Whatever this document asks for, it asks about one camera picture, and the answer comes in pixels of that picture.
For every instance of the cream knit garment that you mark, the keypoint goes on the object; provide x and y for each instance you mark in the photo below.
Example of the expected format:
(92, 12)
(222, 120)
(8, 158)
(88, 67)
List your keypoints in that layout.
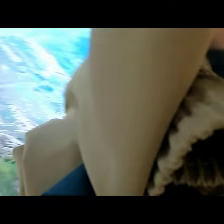
(196, 133)

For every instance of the tan pants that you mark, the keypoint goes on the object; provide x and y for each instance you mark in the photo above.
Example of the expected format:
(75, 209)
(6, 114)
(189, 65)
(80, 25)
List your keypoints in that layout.
(133, 110)

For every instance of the blue jeans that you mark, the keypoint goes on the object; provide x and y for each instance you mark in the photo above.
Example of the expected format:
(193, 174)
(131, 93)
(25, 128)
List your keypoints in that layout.
(75, 185)

